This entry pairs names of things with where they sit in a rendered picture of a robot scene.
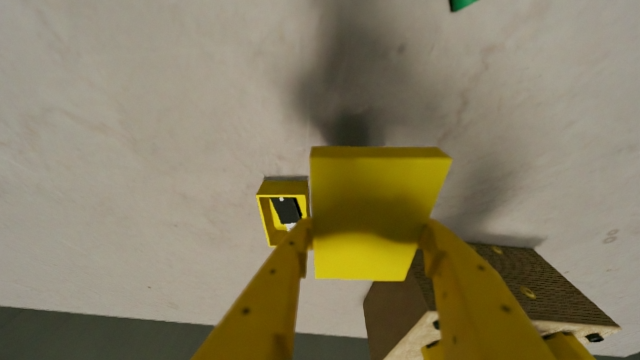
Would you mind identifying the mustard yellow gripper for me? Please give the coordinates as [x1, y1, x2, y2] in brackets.
[190, 217, 556, 360]

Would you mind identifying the green aaa battery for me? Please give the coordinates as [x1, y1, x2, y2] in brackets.
[452, 0, 479, 13]

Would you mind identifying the black usb stick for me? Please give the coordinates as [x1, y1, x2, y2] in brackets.
[269, 197, 302, 231]

